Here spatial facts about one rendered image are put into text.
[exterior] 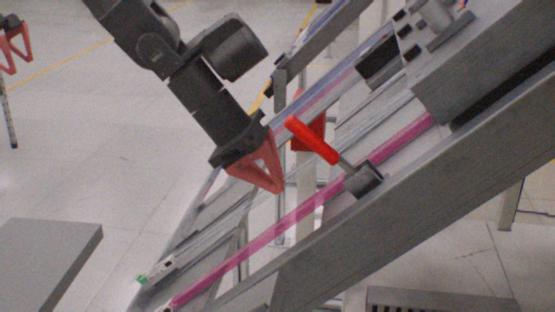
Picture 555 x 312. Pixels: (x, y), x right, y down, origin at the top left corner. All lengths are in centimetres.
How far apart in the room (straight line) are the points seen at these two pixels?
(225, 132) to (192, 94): 6
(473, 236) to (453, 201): 78
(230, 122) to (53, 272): 64
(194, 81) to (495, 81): 35
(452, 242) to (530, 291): 20
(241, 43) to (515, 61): 31
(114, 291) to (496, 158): 175
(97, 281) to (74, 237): 87
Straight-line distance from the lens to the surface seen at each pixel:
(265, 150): 65
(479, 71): 46
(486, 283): 110
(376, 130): 63
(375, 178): 48
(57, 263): 119
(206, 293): 65
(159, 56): 62
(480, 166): 45
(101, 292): 206
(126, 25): 62
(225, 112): 65
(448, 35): 50
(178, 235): 97
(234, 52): 63
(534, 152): 46
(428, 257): 114
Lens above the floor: 126
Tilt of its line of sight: 25 degrees down
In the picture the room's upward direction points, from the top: straight up
